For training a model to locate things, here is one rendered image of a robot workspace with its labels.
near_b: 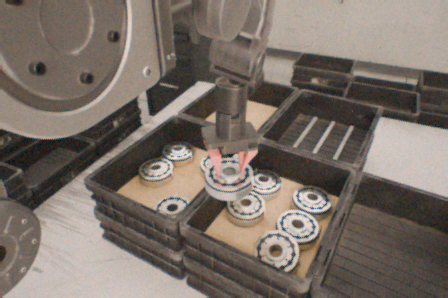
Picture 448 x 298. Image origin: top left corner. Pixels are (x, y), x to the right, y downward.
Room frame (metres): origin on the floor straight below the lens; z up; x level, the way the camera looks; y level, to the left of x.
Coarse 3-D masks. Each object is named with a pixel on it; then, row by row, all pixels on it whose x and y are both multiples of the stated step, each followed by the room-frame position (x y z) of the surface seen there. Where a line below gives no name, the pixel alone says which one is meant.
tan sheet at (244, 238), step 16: (288, 192) 0.72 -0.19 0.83; (224, 208) 0.66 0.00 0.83; (272, 208) 0.66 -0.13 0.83; (288, 208) 0.66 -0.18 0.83; (224, 224) 0.60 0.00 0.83; (272, 224) 0.60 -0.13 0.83; (320, 224) 0.60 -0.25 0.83; (224, 240) 0.55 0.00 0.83; (240, 240) 0.55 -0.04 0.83; (256, 240) 0.55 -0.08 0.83; (304, 256) 0.50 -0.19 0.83; (304, 272) 0.46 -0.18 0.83
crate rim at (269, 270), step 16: (272, 144) 0.82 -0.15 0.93; (320, 160) 0.74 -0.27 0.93; (352, 176) 0.67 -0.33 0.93; (192, 208) 0.56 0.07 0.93; (336, 208) 0.56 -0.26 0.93; (208, 240) 0.46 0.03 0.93; (320, 240) 0.47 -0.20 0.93; (240, 256) 0.43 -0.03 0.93; (320, 256) 0.43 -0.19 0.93; (272, 272) 0.39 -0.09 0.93; (288, 272) 0.39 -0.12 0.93; (304, 288) 0.36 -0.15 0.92
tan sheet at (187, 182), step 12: (204, 156) 0.89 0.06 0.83; (180, 168) 0.83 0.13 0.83; (192, 168) 0.83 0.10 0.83; (132, 180) 0.77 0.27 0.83; (180, 180) 0.77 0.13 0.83; (192, 180) 0.77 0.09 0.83; (204, 180) 0.77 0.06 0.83; (120, 192) 0.72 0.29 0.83; (132, 192) 0.72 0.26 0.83; (144, 192) 0.72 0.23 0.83; (156, 192) 0.72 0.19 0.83; (168, 192) 0.72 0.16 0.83; (180, 192) 0.72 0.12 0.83; (192, 192) 0.72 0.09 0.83; (144, 204) 0.67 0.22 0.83
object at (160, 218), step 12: (168, 120) 0.96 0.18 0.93; (192, 120) 0.96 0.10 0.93; (132, 144) 0.82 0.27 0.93; (120, 156) 0.76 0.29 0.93; (84, 180) 0.66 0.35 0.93; (96, 192) 0.63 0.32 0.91; (108, 192) 0.61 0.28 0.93; (204, 192) 0.61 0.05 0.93; (120, 204) 0.59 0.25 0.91; (132, 204) 0.57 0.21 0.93; (192, 204) 0.57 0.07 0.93; (144, 216) 0.55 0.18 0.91; (156, 216) 0.53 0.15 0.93; (168, 216) 0.53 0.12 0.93; (180, 216) 0.53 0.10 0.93; (168, 228) 0.52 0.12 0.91
